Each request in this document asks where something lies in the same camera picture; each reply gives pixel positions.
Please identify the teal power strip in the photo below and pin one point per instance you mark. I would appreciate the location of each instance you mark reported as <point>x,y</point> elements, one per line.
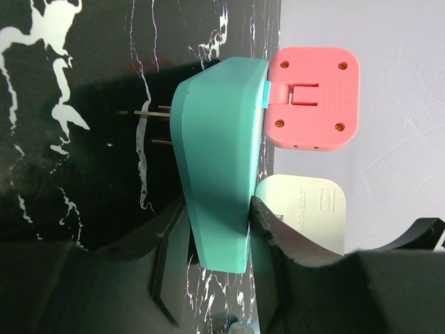
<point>216,121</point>

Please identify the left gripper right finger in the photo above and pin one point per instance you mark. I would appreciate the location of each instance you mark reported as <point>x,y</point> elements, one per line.
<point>302,287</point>

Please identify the white plug adapter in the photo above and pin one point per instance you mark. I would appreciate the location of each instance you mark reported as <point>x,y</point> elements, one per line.
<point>314,207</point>

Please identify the pink plug adapter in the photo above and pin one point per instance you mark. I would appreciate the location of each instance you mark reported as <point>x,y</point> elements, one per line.
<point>314,98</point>

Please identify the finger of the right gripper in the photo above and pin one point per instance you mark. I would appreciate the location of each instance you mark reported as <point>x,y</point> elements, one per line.
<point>423,234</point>

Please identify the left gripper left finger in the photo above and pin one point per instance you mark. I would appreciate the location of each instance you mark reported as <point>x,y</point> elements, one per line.
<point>133,285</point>

